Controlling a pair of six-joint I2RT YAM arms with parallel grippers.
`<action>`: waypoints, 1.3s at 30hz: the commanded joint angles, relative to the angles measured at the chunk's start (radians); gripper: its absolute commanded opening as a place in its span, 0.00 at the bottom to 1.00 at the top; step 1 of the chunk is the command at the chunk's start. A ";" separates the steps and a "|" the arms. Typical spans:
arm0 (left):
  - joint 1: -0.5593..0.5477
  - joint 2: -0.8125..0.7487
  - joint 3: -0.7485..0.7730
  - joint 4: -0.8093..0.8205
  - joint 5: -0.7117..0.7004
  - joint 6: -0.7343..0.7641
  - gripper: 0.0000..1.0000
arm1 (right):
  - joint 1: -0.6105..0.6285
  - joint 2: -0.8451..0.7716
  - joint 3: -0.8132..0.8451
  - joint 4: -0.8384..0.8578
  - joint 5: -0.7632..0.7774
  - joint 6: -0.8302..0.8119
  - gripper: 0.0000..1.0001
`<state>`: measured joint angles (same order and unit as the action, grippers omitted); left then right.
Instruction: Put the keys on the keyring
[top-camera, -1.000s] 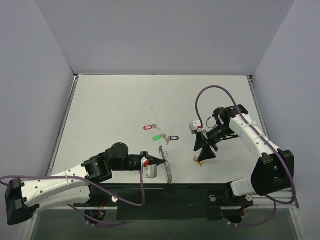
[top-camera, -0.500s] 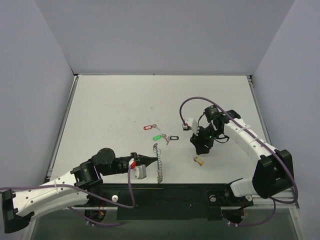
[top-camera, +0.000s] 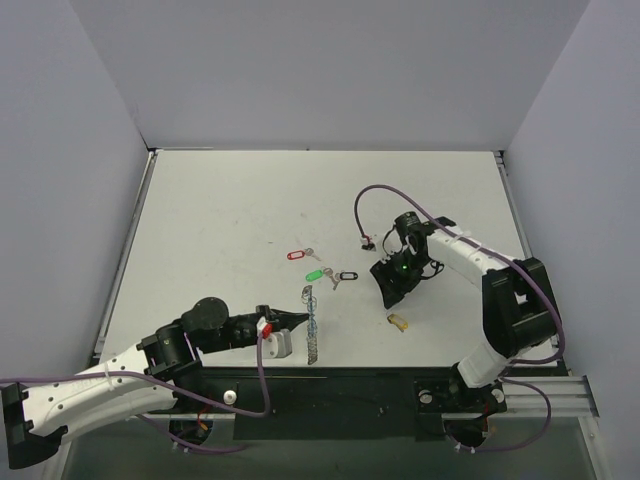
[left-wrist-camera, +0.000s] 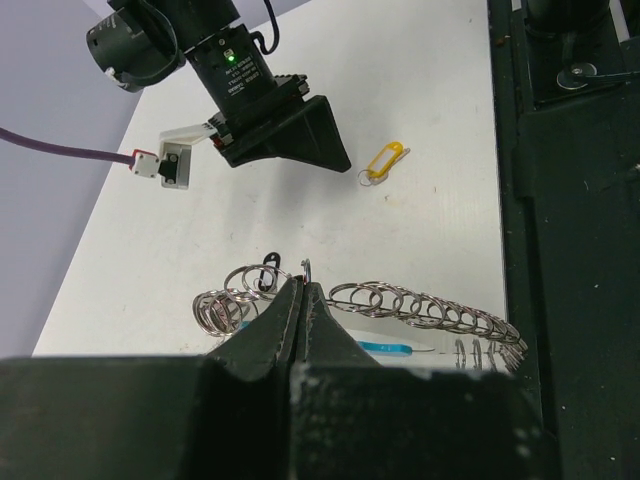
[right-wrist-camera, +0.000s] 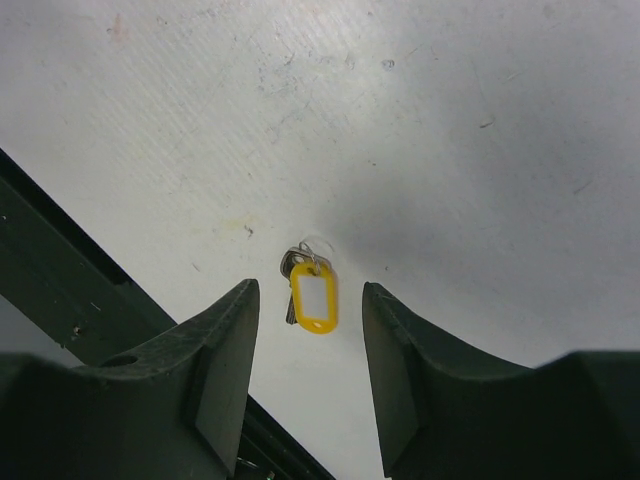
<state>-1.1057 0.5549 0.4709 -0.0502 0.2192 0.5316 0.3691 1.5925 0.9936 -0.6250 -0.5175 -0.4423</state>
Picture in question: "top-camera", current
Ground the yellow tag key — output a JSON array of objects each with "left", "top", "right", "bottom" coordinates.
[{"left": 387, "top": 313, "right": 408, "bottom": 332}]

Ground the black tag key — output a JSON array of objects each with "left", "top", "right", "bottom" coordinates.
[{"left": 331, "top": 271, "right": 359, "bottom": 290}]

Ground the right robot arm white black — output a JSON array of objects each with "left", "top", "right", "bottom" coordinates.
[{"left": 370, "top": 211, "right": 559, "bottom": 409}]

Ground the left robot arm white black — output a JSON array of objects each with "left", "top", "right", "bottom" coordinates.
[{"left": 1, "top": 297, "right": 310, "bottom": 470}]

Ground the green tag key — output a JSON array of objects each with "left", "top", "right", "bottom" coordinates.
[{"left": 305, "top": 267, "right": 334, "bottom": 282}]

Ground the red tag key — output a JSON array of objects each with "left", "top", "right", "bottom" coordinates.
[{"left": 286, "top": 248, "right": 321, "bottom": 261}]

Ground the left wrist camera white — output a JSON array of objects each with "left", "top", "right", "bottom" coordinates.
[{"left": 258, "top": 322, "right": 293, "bottom": 359}]

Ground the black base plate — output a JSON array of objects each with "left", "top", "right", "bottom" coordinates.
[{"left": 144, "top": 367, "right": 509, "bottom": 444}]

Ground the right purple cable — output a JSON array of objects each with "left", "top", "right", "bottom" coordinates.
[{"left": 353, "top": 184, "right": 566, "bottom": 454}]

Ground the aluminium rail frame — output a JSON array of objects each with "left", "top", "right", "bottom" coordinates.
[{"left": 42, "top": 149, "right": 601, "bottom": 480}]

